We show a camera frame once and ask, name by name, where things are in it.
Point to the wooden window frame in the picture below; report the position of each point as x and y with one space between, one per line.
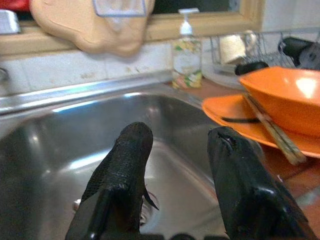
200 23

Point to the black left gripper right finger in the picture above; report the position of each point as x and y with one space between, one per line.
242 180

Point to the clear soap dispenser bottle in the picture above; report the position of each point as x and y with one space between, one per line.
186 62

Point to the white mug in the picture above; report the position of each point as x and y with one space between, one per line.
231 48

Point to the orange bowl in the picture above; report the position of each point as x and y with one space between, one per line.
282 112

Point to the orange plate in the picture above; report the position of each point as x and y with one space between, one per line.
225 107

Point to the black round knob utensil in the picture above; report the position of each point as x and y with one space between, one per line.
250 68

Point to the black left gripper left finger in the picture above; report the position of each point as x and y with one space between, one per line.
122 175

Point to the grey dish rack drain tray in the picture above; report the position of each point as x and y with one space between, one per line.
220 77

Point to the stainless steel sink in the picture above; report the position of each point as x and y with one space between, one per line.
62 140

